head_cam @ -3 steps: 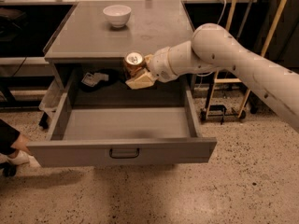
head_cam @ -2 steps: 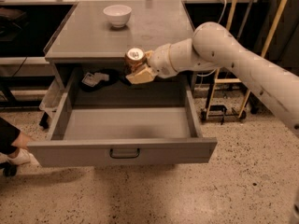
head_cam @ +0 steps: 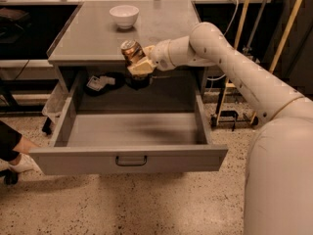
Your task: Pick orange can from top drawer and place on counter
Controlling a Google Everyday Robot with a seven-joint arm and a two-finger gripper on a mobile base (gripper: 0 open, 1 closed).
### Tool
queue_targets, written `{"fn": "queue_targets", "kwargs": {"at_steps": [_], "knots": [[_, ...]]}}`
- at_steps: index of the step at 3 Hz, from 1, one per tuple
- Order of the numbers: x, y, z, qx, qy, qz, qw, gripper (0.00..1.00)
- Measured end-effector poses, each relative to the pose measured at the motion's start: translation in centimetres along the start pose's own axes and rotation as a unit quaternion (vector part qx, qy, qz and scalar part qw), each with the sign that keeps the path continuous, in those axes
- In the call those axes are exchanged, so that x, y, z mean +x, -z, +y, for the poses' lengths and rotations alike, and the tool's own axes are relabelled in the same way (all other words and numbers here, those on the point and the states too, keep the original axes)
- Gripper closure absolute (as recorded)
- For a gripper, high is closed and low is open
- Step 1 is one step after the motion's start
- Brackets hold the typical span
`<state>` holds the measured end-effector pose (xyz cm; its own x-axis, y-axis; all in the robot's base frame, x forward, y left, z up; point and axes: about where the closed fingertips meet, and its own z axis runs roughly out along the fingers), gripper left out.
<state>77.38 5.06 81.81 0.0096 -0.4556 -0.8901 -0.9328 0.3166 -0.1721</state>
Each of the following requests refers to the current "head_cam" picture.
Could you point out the white shoe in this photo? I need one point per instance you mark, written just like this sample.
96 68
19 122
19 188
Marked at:
25 163

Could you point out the orange soda can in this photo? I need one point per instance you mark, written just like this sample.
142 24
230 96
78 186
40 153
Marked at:
132 52

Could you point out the black tape roll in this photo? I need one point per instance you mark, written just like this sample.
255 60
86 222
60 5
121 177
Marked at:
138 82

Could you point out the black sleeved forearm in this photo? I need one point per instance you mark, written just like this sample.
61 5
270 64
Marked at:
9 140

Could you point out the black pouch with papers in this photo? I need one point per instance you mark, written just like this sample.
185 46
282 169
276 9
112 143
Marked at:
98 85

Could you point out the white ceramic bowl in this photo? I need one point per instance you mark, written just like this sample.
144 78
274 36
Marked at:
124 16

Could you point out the yellow wooden ladder frame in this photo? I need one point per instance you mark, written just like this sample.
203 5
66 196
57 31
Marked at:
281 14

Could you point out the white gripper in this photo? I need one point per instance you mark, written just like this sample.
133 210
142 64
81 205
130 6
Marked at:
160 55

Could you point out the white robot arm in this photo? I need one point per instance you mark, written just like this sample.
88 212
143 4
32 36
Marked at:
279 163

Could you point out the clear plastic bag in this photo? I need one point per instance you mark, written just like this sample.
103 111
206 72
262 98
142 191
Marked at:
54 105

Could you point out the grey cabinet counter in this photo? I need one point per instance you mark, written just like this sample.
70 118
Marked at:
91 39

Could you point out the black drawer handle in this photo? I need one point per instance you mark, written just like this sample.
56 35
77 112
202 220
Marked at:
130 161

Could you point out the grey drawer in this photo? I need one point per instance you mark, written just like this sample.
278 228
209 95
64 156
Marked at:
164 122

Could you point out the person's hand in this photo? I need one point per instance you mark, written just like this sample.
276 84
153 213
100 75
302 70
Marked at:
24 146

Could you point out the black chair caster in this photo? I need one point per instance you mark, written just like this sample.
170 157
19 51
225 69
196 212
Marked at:
10 178

